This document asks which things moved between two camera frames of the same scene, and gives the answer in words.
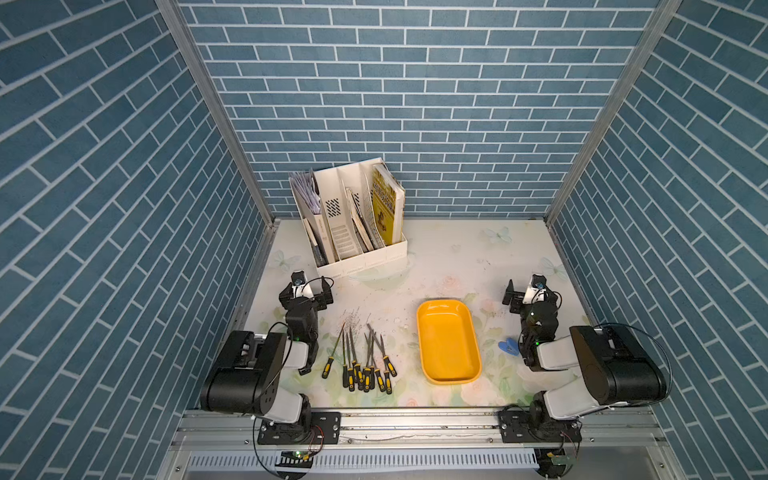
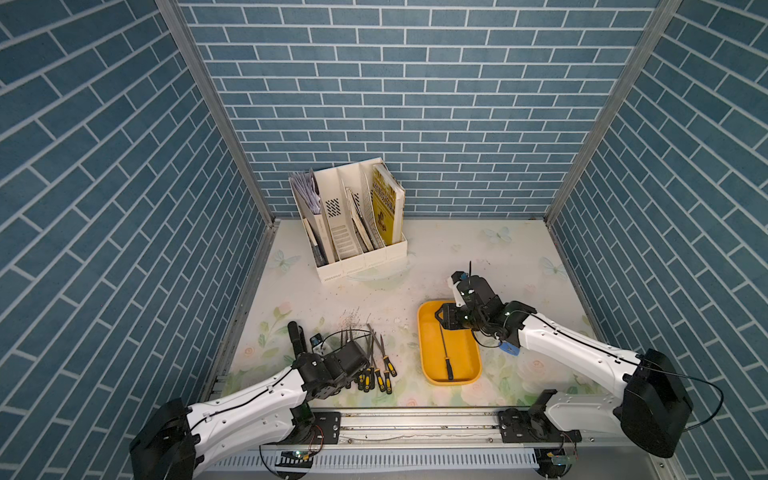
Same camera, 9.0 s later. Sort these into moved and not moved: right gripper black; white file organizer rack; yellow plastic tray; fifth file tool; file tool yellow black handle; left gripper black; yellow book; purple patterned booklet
Moved: right gripper black; left gripper black; file tool yellow black handle
Not moved: yellow book; white file organizer rack; purple patterned booklet; fifth file tool; yellow plastic tray
